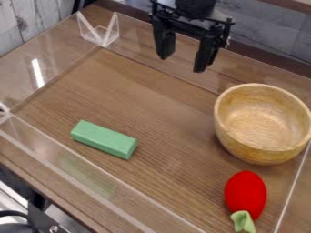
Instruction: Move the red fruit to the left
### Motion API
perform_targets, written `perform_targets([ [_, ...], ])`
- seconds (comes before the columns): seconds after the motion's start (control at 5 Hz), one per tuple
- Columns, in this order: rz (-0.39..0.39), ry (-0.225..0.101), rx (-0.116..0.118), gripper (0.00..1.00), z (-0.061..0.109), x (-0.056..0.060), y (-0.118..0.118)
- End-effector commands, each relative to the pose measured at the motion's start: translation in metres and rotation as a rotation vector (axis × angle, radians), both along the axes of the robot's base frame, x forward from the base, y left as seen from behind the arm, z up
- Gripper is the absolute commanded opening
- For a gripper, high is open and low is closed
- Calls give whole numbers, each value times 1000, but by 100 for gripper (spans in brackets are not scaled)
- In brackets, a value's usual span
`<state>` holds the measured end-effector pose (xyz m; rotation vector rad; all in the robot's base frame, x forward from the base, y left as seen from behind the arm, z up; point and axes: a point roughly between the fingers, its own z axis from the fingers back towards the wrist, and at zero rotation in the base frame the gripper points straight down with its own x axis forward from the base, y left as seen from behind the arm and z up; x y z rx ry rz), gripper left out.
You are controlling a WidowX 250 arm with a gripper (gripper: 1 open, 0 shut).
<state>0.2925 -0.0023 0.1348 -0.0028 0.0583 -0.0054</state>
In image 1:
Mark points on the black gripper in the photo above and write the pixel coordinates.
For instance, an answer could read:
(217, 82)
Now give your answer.
(196, 13)

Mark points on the green rectangular block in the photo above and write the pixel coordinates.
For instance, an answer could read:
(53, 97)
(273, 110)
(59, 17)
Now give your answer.
(105, 139)

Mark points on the black table clamp mount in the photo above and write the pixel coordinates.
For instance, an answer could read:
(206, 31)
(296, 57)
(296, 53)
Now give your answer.
(38, 222)

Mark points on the wooden bowl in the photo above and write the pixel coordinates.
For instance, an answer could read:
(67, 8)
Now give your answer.
(262, 123)

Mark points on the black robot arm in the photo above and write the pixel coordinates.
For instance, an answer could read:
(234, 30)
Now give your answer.
(193, 31)

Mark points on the red plush strawberry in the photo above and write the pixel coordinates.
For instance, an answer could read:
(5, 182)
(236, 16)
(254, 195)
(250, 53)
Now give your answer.
(245, 198)

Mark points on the clear acrylic corner bracket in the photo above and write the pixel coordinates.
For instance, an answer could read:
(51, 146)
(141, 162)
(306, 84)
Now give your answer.
(99, 35)

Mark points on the clear acrylic tray walls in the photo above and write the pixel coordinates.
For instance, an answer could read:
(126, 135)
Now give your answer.
(61, 79)

